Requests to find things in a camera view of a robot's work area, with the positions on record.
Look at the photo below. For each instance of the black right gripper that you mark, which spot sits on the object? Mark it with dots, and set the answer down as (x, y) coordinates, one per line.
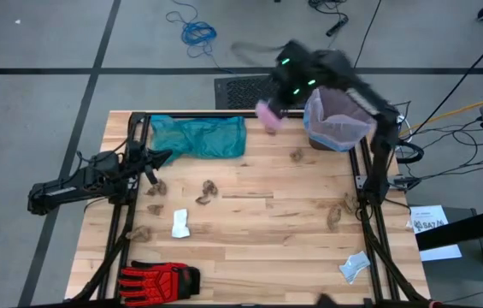
(284, 98)

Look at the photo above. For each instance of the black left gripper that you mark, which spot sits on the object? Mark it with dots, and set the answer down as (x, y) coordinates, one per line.
(138, 158)

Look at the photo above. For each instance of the pink trash ball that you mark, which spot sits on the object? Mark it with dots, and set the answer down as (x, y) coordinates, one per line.
(266, 115)

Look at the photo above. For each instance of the brown paper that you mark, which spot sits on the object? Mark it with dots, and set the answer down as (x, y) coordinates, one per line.
(296, 155)
(333, 218)
(348, 203)

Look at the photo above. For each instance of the dark brown trash bin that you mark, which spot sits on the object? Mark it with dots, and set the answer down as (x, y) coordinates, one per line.
(318, 144)

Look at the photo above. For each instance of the teal plastic trash bag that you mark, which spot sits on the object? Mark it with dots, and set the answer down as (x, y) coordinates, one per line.
(207, 137)

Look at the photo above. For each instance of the plain white paper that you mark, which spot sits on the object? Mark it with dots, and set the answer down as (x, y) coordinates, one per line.
(180, 224)

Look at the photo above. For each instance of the white printed wrapper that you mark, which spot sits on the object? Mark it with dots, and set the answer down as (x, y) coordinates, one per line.
(354, 266)

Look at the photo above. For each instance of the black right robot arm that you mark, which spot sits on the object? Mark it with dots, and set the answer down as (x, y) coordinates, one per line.
(384, 141)

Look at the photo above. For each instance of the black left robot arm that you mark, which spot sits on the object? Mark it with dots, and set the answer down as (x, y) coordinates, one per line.
(66, 190)

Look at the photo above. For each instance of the black power strip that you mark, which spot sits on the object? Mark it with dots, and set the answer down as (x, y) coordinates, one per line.
(337, 26)

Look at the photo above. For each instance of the red and black work glove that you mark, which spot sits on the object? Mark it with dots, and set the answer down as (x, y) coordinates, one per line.
(155, 282)

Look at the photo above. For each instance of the white printed paper sheet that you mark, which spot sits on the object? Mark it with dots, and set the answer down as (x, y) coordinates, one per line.
(427, 216)

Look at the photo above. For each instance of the black metal beam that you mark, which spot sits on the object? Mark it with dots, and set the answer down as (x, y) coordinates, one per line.
(472, 226)

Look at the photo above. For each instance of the grey cart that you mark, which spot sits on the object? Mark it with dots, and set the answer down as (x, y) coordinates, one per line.
(450, 282)

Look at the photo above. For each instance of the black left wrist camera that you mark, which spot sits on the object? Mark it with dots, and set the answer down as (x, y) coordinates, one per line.
(151, 175)

